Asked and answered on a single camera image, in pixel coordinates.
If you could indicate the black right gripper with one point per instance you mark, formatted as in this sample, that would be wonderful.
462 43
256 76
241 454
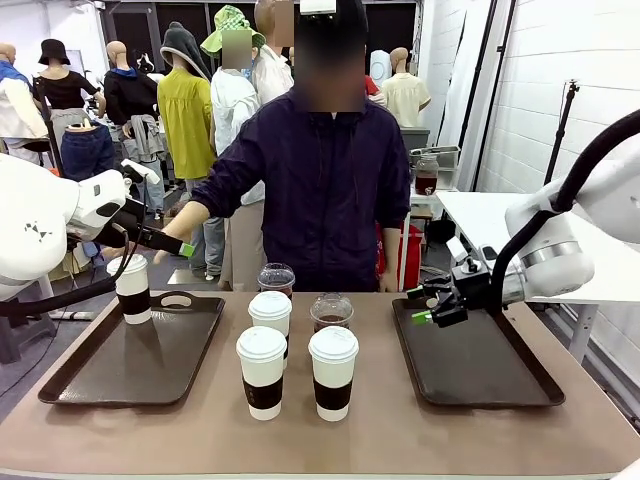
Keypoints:
470 292

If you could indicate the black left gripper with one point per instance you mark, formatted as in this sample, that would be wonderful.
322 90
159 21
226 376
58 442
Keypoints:
132 225

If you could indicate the white paper cup brown sleeve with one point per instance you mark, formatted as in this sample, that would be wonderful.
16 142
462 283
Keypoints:
261 375
134 295
270 312
333 377

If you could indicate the clear plastic iced tea cup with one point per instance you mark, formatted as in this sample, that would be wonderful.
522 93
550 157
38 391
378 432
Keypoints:
276 277
331 312

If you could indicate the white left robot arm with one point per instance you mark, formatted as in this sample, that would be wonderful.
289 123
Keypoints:
30 225

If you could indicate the person's right hand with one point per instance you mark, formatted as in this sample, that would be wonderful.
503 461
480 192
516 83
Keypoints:
182 222

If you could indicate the person's left hand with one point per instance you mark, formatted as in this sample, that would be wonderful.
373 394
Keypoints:
391 260

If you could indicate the red bag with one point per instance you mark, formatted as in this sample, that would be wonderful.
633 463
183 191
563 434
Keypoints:
412 260

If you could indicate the white side table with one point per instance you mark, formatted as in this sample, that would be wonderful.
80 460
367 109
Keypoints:
475 220

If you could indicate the glass jar of tea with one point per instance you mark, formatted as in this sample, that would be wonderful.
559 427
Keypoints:
426 177

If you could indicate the mannequin torso in blue jeans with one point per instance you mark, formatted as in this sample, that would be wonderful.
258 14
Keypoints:
87 150

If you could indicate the mannequin yellow blouse grey hood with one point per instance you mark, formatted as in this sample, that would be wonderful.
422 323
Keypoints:
187 115

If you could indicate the person in dark purple jacket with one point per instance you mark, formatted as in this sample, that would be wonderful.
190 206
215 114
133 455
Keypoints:
325 200

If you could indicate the mannequin in black hoodie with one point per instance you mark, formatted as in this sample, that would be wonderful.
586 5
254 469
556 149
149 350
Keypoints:
130 97

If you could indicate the person green checked hat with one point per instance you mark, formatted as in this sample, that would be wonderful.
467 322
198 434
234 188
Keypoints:
232 100

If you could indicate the grey plastic bin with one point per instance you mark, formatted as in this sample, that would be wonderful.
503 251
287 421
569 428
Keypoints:
416 137

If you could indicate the mannequin black hat black top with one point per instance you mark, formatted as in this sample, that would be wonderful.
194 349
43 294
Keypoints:
65 87

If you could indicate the mannequin in cream shirt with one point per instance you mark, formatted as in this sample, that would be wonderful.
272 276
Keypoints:
405 100

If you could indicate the mannequin in white blue jacket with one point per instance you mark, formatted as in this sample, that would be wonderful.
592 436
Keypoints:
17 100

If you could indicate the black tripod stand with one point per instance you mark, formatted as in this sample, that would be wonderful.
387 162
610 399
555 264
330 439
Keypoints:
562 135

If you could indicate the mannequin red shirt blue cap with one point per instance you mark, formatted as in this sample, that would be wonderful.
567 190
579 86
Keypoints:
372 90

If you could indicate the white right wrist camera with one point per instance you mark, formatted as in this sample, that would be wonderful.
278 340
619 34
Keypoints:
467 252

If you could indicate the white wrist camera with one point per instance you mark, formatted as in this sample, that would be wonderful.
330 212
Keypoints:
467 252
142 171

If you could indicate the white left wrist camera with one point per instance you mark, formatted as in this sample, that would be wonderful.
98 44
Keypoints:
142 171

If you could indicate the white head-mounted camera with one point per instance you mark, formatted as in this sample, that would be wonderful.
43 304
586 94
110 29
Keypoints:
320 6

